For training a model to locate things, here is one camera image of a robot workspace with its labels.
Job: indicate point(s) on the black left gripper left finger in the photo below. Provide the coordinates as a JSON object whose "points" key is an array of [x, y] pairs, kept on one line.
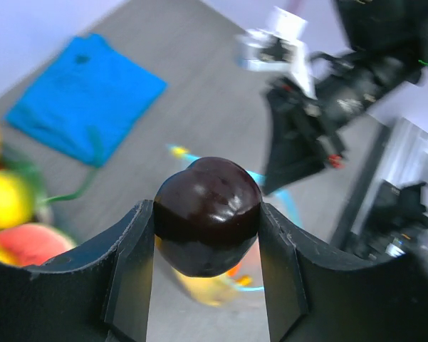
{"points": [[99, 291]]}

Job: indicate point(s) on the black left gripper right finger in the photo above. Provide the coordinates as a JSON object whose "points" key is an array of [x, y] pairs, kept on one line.
{"points": [[315, 292]]}

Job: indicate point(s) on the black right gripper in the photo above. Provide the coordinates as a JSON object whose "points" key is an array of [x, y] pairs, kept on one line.
{"points": [[303, 140]]}

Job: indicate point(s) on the orange fruit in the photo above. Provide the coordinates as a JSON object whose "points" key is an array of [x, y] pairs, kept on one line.
{"points": [[234, 270]]}

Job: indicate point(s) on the dark purple mangosteen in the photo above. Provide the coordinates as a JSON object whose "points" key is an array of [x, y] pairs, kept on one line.
{"points": [[207, 217]]}

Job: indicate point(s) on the clear zip top bag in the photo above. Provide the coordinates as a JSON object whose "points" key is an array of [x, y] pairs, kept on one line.
{"points": [[206, 227]]}

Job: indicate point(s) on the yellow banana bunch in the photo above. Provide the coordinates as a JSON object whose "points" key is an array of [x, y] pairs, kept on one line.
{"points": [[214, 291]]}

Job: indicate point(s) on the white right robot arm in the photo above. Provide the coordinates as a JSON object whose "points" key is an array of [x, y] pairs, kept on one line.
{"points": [[388, 43]]}

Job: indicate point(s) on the yellow zipper slider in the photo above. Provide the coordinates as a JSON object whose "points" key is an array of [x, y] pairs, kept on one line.
{"points": [[179, 151]]}

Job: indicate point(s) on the watermelon slice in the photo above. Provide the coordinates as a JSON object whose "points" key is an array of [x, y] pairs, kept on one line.
{"points": [[32, 244]]}

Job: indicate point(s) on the green fruit basket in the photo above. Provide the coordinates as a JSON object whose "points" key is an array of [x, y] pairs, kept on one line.
{"points": [[45, 184]]}

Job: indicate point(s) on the yellow lemon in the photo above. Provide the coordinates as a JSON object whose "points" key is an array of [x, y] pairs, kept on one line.
{"points": [[16, 200]]}

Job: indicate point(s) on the blue folded cloth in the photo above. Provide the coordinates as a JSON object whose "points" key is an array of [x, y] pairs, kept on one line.
{"points": [[86, 102]]}

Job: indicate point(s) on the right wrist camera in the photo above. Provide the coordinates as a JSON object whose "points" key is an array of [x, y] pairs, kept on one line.
{"points": [[277, 48]]}

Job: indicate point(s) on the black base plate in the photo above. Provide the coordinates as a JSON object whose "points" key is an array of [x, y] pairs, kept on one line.
{"points": [[387, 213]]}

